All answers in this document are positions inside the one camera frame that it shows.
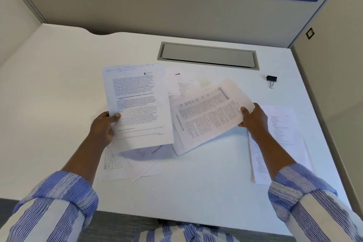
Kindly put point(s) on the person's right hand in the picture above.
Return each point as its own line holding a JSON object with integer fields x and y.
{"x": 256, "y": 121}

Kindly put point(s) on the person's left hand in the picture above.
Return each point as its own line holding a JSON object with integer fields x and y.
{"x": 100, "y": 131}

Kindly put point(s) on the person's left thumb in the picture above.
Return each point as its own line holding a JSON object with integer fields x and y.
{"x": 113, "y": 117}

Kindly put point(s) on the person's right thumb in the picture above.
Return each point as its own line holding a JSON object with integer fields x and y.
{"x": 245, "y": 112}

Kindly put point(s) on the handwritten-note printed paper sheet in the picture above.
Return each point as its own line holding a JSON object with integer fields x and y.
{"x": 139, "y": 105}

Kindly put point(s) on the column-text printed paper sheet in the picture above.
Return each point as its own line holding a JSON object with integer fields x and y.
{"x": 207, "y": 112}

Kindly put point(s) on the person's left forearm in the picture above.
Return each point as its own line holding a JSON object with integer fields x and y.
{"x": 80, "y": 162}

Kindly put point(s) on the person's right forearm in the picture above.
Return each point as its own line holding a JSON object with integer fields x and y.
{"x": 272, "y": 152}

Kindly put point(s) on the black binder clip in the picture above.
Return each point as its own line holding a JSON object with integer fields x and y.
{"x": 271, "y": 79}

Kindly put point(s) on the printed list paper sheet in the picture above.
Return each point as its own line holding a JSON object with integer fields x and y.
{"x": 283, "y": 139}

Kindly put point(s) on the table-grid printed paper sheet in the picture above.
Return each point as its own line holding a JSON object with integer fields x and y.
{"x": 113, "y": 165}

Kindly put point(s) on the white paper sheet with logo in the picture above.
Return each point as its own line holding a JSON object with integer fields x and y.
{"x": 144, "y": 158}

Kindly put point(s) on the printed paper sheet under stack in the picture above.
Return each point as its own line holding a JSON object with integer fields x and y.
{"x": 181, "y": 84}

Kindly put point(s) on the grey desk partition panel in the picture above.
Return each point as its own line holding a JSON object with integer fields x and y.
{"x": 158, "y": 3}

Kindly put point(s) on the striped blue shirt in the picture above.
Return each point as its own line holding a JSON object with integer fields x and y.
{"x": 187, "y": 233}

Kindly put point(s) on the black wall socket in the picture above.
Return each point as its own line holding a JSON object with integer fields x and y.
{"x": 310, "y": 33}

